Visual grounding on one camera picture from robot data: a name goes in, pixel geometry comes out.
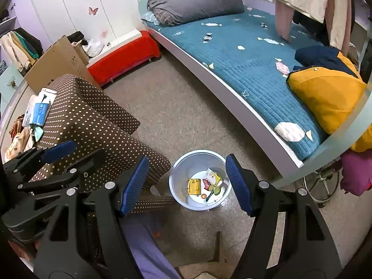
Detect pink garment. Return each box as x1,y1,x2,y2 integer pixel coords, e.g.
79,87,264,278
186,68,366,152
275,0,295,43

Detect dark hanging clothes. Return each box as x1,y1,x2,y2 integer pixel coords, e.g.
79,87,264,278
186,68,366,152
292,6,359,57

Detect dark hanging garment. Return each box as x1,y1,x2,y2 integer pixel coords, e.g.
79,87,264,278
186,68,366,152
16,27,44,54

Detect blue checked pillow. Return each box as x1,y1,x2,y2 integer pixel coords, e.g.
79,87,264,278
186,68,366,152
141,12,162,26

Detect red covered bench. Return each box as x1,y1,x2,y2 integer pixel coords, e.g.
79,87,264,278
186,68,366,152
87,29,161,87

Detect person's purple trouser leg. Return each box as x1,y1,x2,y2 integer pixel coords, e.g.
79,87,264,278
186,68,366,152
123,218,182,279

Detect mint bunk bed frame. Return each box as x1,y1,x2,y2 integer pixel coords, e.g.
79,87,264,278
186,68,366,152
137,0,372,189

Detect blue plastic basin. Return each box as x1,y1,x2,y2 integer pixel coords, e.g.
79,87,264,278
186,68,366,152
169,150,233,211

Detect pile of trash items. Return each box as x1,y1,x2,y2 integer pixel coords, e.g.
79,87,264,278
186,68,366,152
209,177,224,195

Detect white curved low cabinet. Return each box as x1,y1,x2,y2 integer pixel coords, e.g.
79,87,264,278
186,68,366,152
0,77,40,157

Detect wooden stool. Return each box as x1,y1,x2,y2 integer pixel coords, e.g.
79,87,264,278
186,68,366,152
174,230,233,279

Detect teal blanket bed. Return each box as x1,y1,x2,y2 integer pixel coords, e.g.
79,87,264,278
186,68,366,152
141,6,361,160

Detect swivel chair base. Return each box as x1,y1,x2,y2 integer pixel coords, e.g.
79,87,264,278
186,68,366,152
302,163,342,208

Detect yellow and navy jacket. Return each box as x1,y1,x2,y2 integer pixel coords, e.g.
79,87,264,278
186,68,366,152
286,46,372,153

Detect green hanging garment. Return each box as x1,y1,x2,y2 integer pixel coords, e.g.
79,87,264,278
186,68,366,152
13,31,40,60

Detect beige paper bag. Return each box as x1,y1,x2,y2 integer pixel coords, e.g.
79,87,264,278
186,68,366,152
4,126,35,160

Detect magenta garment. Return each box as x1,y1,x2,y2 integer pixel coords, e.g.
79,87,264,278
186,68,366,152
340,148,372,196

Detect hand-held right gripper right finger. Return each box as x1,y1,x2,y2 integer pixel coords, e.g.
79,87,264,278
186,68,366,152
225,154,343,279

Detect teal wrapper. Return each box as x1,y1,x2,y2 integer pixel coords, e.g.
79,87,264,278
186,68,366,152
29,125,44,141

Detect white plastic bag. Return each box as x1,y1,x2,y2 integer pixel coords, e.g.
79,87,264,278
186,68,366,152
82,39,104,57

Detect brown polka dot tablecloth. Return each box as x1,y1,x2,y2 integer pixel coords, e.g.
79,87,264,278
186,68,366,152
27,74,172,218

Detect brown cardboard box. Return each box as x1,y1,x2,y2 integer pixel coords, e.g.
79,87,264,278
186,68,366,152
24,35,103,93

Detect grey duvet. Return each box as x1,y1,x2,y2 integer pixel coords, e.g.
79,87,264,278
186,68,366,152
147,0,245,26

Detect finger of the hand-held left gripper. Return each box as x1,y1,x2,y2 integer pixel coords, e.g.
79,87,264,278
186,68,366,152
17,149,106,194
4,140,77,175

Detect blue packet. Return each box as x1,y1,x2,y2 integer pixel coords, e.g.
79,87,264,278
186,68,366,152
30,102,52,126

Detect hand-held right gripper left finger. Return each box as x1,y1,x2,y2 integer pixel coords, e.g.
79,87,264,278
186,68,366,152
33,156,149,279

